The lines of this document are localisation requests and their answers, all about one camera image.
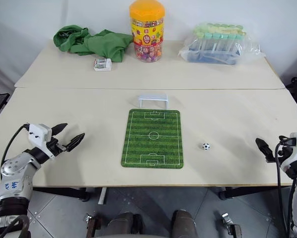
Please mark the white miniature goal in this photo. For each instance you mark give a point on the white miniature goal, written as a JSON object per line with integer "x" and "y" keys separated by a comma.
{"x": 153, "y": 97}

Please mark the white table leg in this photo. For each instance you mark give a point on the white table leg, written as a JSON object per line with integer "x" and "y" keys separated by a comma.
{"x": 102, "y": 196}

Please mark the dark rounded shape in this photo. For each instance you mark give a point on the dark rounded shape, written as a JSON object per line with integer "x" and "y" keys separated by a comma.
{"x": 184, "y": 224}

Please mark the green soccer field mat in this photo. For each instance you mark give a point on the green soccer field mat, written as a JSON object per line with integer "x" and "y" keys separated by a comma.
{"x": 152, "y": 148}

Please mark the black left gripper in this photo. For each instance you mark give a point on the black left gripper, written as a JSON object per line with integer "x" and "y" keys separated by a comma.
{"x": 54, "y": 146}

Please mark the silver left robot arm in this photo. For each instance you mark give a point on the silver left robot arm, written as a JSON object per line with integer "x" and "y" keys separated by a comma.
{"x": 14, "y": 171}

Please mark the tiny soccer ball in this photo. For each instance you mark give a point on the tiny soccer ball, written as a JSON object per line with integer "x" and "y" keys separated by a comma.
{"x": 205, "y": 146}

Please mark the small white box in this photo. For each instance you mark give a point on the small white box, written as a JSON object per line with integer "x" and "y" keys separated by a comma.
{"x": 102, "y": 65}

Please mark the teal capped test tube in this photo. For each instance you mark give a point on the teal capped test tube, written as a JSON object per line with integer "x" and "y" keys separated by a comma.
{"x": 238, "y": 42}
{"x": 223, "y": 41}
{"x": 207, "y": 41}
{"x": 215, "y": 41}
{"x": 231, "y": 42}

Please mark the crumpled green cloth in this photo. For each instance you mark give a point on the crumpled green cloth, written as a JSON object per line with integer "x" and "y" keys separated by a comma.
{"x": 98, "y": 43}

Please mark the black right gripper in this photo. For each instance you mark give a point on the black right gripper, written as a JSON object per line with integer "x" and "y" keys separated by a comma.
{"x": 286, "y": 143}

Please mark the clear plastic bag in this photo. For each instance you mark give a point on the clear plastic bag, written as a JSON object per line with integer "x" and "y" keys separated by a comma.
{"x": 247, "y": 49}

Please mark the candy jar with orange lid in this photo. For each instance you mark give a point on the candy jar with orange lid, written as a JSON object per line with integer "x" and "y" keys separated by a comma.
{"x": 147, "y": 37}

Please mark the blue test tube rack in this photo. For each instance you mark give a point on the blue test tube rack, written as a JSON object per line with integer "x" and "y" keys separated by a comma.
{"x": 208, "y": 57}

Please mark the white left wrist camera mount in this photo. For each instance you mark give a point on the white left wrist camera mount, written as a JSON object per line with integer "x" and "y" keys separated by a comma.
{"x": 38, "y": 134}

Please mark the black table frame bar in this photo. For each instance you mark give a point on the black table frame bar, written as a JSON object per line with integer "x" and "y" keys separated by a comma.
{"x": 252, "y": 192}
{"x": 64, "y": 193}

